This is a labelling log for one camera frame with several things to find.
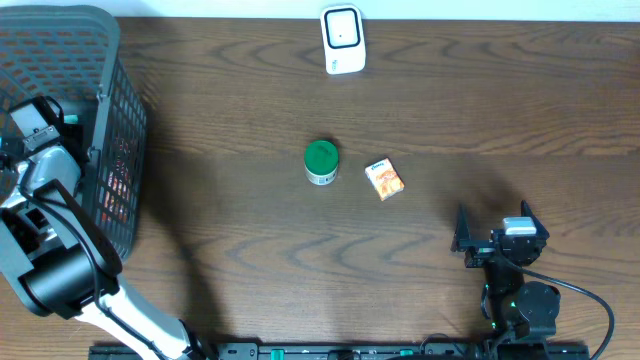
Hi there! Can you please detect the red orange snack packet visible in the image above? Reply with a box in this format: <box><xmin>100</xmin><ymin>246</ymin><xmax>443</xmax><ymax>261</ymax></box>
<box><xmin>99</xmin><ymin>136</ymin><xmax>139</xmax><ymax>226</ymax></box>

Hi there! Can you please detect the grey plastic mesh basket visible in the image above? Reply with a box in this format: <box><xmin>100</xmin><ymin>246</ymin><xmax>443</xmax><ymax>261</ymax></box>
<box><xmin>1</xmin><ymin>5</ymin><xmax>147</xmax><ymax>259</ymax></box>

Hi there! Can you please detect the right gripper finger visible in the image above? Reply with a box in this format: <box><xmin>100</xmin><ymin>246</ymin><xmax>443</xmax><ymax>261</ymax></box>
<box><xmin>520</xmin><ymin>200</ymin><xmax>549</xmax><ymax>238</ymax></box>
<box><xmin>454</xmin><ymin>205</ymin><xmax>471</xmax><ymax>243</ymax></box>

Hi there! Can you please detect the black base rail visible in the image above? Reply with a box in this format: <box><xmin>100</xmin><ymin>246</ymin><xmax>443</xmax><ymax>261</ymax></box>
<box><xmin>88</xmin><ymin>341</ymin><xmax>591</xmax><ymax>360</ymax></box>

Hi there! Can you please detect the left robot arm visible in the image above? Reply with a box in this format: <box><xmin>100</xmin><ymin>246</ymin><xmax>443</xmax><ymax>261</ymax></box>
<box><xmin>1</xmin><ymin>96</ymin><xmax>219</xmax><ymax>359</ymax></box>

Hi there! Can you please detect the right black cable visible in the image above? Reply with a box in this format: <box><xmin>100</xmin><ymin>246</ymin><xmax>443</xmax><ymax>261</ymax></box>
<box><xmin>499</xmin><ymin>257</ymin><xmax>616</xmax><ymax>360</ymax></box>

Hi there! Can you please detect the green lid jar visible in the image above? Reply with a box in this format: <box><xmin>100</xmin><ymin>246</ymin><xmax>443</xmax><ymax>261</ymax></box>
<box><xmin>304</xmin><ymin>140</ymin><xmax>339</xmax><ymax>186</ymax></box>

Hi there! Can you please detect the small orange tissue pack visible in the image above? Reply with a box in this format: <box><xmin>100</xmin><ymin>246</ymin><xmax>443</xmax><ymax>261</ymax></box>
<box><xmin>365</xmin><ymin>158</ymin><xmax>405</xmax><ymax>201</ymax></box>

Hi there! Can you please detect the white barcode scanner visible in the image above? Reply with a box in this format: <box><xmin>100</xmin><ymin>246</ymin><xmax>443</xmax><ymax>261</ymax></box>
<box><xmin>320</xmin><ymin>4</ymin><xmax>366</xmax><ymax>75</ymax></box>

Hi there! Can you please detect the teal wet wipes pack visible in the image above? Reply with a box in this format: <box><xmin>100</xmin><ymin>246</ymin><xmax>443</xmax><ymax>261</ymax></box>
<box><xmin>64</xmin><ymin>115</ymin><xmax>78</xmax><ymax>125</ymax></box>

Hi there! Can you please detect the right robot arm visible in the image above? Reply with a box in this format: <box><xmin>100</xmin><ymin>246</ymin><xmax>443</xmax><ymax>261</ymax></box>
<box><xmin>451</xmin><ymin>201</ymin><xmax>561</xmax><ymax>359</ymax></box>

